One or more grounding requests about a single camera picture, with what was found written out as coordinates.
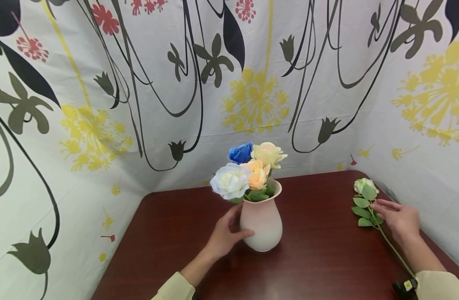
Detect person's right hand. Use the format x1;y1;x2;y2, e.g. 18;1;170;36
370;199;422;247

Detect person's left hand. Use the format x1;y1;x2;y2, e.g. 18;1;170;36
206;203;255;262

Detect pink ceramic vase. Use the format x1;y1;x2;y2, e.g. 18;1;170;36
239;178;283;253

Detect person's left forearm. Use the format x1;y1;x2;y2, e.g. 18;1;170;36
151;247;223;300

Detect person's right forearm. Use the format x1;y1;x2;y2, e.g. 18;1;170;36
399;232;459;300

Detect white-green artificial rose with stem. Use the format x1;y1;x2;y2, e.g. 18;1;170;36
351;178;417;279

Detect white pale-blue artificial rose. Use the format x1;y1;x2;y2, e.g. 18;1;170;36
210;162;252;204

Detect orange artificial rose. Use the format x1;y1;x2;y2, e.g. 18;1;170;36
240;160;277;203

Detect blue artificial rose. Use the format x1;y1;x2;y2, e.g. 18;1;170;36
228;142;254;164

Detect cream yellow artificial rose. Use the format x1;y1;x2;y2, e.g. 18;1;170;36
251;142;288;170

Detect black wrist band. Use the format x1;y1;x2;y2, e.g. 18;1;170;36
392;278;419;297

